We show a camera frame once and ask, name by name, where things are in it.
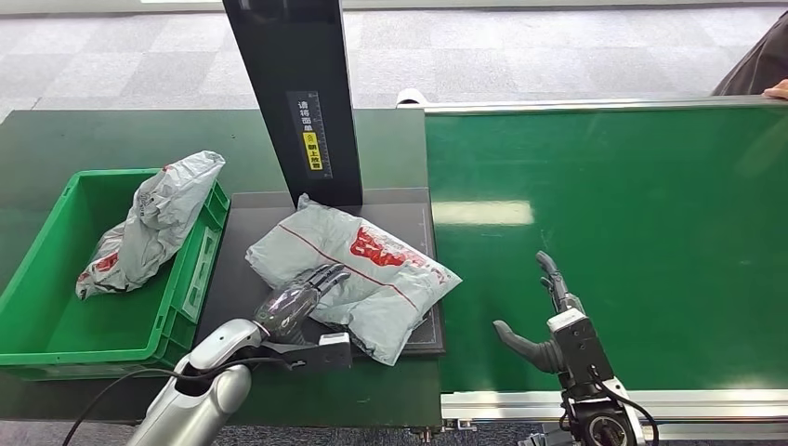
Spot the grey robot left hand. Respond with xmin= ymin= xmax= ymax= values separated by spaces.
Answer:
xmin=253 ymin=263 xmax=352 ymax=346

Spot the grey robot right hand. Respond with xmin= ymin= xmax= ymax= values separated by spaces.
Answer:
xmin=492 ymin=250 xmax=586 ymax=375

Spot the grey mailer package red print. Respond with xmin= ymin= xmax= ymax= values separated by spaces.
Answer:
xmin=244 ymin=193 xmax=464 ymax=368

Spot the crumpled grey mailer package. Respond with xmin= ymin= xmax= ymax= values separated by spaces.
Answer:
xmin=75 ymin=151 xmax=227 ymax=301

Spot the black inbound scanner machine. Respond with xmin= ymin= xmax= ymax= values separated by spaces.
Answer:
xmin=195 ymin=0 xmax=446 ymax=359

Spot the yellow black label sticker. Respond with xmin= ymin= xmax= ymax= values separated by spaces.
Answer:
xmin=286 ymin=90 xmax=335 ymax=181

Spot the green plastic crate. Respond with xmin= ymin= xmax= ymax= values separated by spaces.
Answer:
xmin=0 ymin=168 xmax=231 ymax=381

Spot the person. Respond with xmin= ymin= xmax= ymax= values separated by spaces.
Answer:
xmin=713 ymin=10 xmax=788 ymax=101

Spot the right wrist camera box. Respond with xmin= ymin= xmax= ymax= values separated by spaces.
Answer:
xmin=546 ymin=308 xmax=617 ymax=387

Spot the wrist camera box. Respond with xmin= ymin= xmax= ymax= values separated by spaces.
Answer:
xmin=546 ymin=308 xmax=617 ymax=387
xmin=264 ymin=331 xmax=354 ymax=373

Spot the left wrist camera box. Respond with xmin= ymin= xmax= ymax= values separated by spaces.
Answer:
xmin=264 ymin=331 xmax=354 ymax=373

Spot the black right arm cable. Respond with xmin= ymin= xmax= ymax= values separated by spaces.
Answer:
xmin=587 ymin=368 xmax=661 ymax=446

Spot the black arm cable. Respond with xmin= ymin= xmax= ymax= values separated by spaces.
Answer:
xmin=587 ymin=368 xmax=661 ymax=446
xmin=61 ymin=357 xmax=308 ymax=446

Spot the green conveyor belt aluminium frame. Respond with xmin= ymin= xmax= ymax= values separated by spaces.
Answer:
xmin=397 ymin=88 xmax=788 ymax=441

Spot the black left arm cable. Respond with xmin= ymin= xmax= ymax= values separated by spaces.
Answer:
xmin=61 ymin=357 xmax=308 ymax=446

